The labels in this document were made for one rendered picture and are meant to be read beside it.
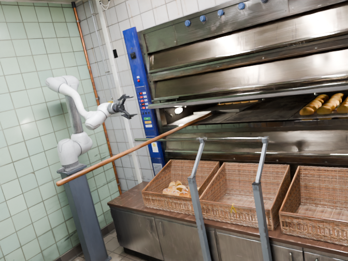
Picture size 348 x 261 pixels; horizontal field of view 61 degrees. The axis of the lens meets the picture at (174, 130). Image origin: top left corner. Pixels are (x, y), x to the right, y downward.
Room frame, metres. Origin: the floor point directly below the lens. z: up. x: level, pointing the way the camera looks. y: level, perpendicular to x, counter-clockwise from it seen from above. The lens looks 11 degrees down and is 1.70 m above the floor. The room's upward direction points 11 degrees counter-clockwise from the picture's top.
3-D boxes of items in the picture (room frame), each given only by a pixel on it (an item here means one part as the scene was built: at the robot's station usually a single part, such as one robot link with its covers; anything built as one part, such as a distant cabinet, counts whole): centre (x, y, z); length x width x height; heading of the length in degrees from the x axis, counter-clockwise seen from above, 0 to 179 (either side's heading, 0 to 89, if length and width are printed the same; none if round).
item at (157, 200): (2.45, 0.03, 0.72); 0.56 x 0.49 x 0.28; 51
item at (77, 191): (2.67, 1.01, 0.50); 0.21 x 0.21 x 1.00; 46
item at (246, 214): (2.06, -0.43, 0.72); 0.56 x 0.49 x 0.28; 51
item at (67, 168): (2.66, 1.02, 1.03); 0.22 x 0.18 x 0.06; 136
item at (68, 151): (2.68, 1.00, 1.17); 0.18 x 0.16 x 0.22; 155
